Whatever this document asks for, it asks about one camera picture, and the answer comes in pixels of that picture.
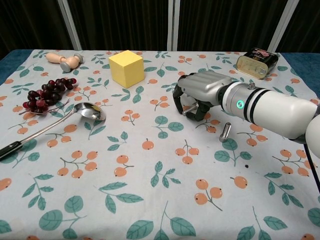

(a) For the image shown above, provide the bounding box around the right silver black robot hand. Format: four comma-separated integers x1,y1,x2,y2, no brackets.
173,72,232,123

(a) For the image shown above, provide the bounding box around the metal bolt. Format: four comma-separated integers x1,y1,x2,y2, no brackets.
219,122,232,143
181,104,200,117

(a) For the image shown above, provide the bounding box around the black gold meat tin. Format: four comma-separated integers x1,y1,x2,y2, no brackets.
235,47,281,81

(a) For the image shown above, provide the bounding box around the black pleated curtain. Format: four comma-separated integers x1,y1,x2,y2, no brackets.
0,0,74,61
67,0,171,51
276,0,320,54
176,0,286,52

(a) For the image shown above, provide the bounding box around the yellow cube block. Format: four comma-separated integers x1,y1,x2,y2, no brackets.
107,49,145,89

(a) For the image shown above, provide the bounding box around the floral print tablecloth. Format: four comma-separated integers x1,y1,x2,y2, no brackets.
0,48,320,240

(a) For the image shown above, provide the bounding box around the wooden toy mallet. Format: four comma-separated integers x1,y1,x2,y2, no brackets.
45,52,85,74

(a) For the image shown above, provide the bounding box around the dark red grape bunch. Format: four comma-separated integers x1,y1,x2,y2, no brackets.
22,77,78,116

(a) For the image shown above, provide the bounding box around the blue covered table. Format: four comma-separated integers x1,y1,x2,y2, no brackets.
0,48,320,101

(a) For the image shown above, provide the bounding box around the aluminium frame post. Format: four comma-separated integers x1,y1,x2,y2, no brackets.
166,0,180,51
266,0,294,53
56,0,81,50

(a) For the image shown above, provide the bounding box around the steel ladle black handle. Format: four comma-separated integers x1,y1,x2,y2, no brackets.
0,101,107,161

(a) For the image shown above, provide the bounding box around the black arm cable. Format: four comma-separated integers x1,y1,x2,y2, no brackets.
303,143,320,186

